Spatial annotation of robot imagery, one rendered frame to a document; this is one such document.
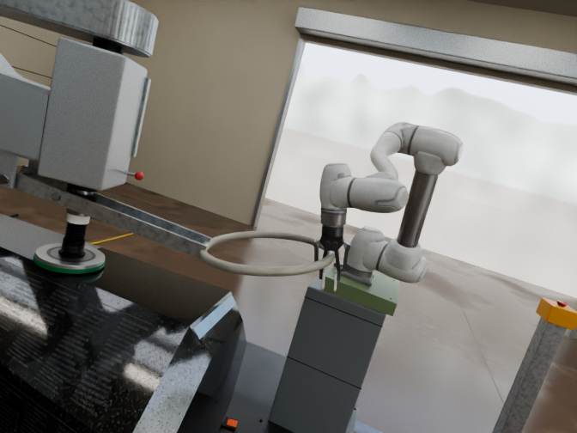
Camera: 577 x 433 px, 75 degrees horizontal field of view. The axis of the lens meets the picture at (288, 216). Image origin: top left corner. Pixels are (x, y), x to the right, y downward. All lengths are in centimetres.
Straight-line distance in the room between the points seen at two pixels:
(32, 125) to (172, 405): 92
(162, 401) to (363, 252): 117
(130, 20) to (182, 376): 105
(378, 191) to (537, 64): 493
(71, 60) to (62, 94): 10
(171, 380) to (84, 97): 86
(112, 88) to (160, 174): 605
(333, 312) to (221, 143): 510
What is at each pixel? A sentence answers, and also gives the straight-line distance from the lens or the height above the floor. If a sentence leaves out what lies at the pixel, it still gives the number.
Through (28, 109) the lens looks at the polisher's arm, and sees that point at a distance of 140.
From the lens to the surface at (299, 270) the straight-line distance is 116.
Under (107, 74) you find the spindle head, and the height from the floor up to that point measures 149.
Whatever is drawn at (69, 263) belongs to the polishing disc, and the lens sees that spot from 144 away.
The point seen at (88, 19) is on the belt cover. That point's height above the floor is 163.
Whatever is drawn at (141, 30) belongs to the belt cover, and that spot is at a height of 165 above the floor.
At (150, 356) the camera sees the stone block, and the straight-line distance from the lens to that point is 121.
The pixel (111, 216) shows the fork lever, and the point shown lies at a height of 106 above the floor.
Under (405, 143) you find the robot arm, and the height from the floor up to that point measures 158.
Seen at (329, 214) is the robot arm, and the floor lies 126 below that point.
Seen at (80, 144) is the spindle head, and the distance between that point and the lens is 132.
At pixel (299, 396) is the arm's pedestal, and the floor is 22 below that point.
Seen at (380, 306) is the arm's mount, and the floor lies 83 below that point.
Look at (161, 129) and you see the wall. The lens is 732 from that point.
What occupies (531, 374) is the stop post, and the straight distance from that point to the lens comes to 217.
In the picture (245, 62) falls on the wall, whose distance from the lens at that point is 672.
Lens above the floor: 143
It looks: 10 degrees down
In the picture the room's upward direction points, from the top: 16 degrees clockwise
